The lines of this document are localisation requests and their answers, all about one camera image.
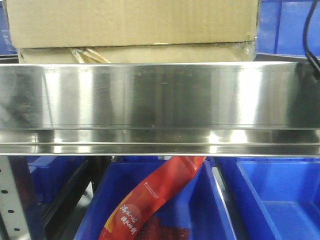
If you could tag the brown cardboard carton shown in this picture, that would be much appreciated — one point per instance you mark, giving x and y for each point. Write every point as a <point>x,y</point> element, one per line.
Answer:
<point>132,31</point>

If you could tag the grey perforated shelf upright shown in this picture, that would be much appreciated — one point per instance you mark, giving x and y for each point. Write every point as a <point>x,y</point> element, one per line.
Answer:
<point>20,216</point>

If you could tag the blue bin lower middle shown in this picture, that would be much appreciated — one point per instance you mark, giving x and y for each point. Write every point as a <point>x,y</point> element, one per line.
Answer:
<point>198,212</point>

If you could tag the red snack package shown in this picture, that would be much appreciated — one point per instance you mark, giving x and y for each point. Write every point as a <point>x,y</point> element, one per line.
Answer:
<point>140,204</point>

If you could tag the blue bin lower left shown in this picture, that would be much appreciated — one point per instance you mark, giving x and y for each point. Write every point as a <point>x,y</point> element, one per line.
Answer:
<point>51,173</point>

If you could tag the blue bin lower right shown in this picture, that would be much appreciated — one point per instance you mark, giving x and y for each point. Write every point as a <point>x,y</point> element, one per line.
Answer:
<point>277,198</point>

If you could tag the blue bin upper right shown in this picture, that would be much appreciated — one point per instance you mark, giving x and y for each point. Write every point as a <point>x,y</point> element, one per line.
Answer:
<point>281,25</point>

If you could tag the stainless steel shelf rail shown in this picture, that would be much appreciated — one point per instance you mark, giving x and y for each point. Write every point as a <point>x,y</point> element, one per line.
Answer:
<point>251,108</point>

